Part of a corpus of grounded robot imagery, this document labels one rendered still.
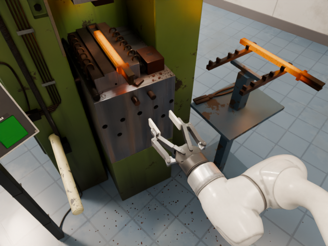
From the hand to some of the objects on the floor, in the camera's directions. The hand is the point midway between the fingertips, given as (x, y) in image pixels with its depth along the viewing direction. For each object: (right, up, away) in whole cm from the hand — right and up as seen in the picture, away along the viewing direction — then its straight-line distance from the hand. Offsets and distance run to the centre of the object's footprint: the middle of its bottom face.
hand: (164, 123), depth 80 cm
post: (-64, -70, +72) cm, 119 cm away
